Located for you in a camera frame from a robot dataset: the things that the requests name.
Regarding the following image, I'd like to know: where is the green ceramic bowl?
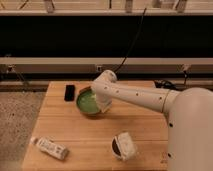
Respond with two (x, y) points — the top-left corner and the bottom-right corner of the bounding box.
(76, 87), (100, 116)

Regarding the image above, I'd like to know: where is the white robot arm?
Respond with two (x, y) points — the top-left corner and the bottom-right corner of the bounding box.
(91, 70), (213, 171)

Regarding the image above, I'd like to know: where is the black smartphone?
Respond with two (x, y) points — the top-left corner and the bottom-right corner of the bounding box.
(64, 85), (75, 101)

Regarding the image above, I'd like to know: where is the white plastic bottle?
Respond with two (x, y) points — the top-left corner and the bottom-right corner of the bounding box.
(30, 137), (69, 160)

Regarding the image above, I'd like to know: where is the white wall outlet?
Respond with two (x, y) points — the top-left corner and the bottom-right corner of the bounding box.
(96, 66), (102, 72)

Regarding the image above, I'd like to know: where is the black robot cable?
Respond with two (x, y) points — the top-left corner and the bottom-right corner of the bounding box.
(153, 70), (189, 92)

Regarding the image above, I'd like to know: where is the grey wall rail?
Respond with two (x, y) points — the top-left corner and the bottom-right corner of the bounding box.
(0, 57), (213, 74)

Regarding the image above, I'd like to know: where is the black hanging cable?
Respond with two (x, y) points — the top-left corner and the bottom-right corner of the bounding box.
(111, 7), (147, 75)

